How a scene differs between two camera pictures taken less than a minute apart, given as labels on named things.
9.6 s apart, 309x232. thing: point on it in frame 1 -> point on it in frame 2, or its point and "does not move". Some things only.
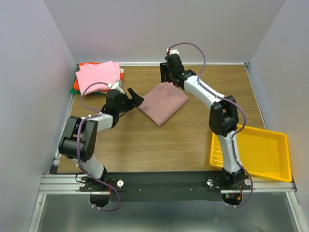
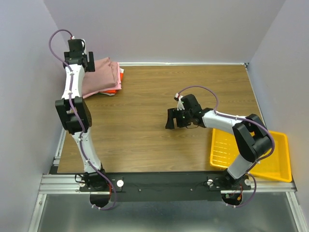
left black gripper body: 128,101 -> 90,61
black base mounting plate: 165,186 does not move
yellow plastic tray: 263,153 does not move
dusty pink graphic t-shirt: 165,99 -> 105,75
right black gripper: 164,73 -> 178,118
